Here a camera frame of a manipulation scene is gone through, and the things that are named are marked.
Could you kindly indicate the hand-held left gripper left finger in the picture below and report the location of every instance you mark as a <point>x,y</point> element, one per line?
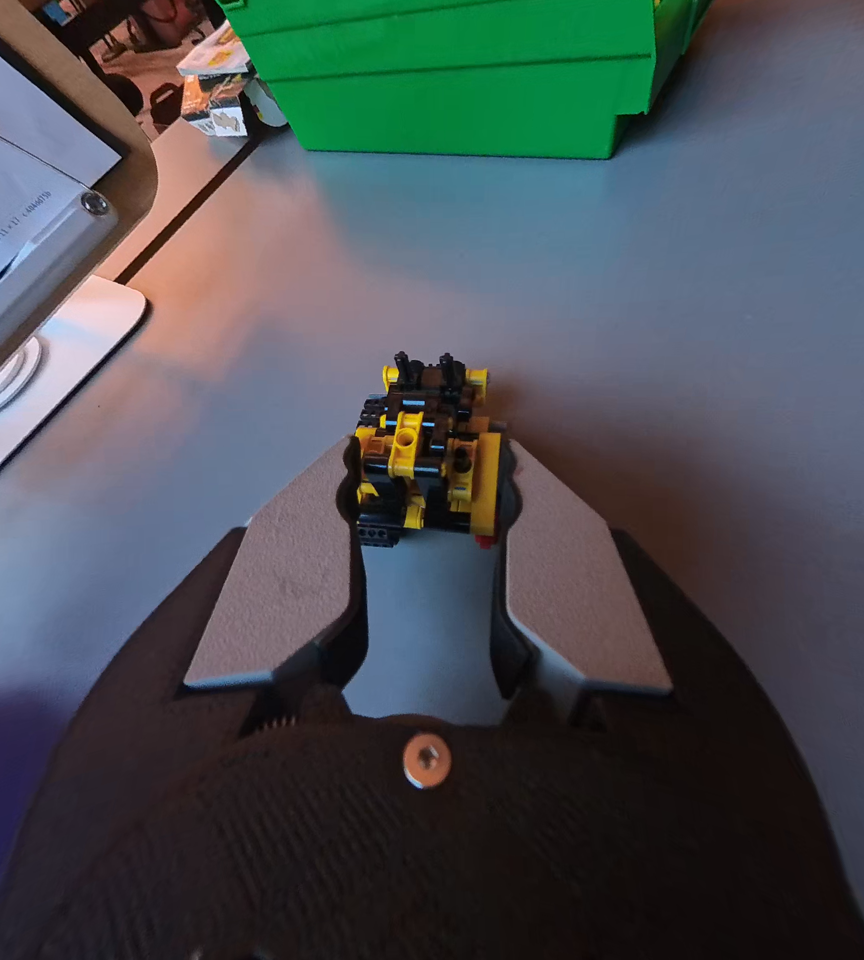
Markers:
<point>282,592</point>

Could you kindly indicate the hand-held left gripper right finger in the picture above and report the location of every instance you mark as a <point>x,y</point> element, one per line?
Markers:
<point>582,600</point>

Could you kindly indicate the yellow black lego vehicle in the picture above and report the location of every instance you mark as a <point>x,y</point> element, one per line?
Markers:
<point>424,457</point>

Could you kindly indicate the small printed cardboard box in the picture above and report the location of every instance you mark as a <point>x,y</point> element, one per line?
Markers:
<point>214,112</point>

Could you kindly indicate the white round object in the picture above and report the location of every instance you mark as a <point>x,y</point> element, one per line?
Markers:
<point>267,105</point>

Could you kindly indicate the green plastic bin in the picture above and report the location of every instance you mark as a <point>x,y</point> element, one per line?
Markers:
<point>372,15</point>
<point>439,120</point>
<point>402,56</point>

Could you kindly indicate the printed instruction sheet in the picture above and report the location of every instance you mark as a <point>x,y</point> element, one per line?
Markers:
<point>19,150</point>

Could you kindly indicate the printed booklet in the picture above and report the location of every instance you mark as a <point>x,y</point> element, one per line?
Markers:
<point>218,52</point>

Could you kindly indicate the instruction sheet on wooden stand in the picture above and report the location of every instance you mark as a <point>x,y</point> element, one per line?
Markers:
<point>64,67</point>

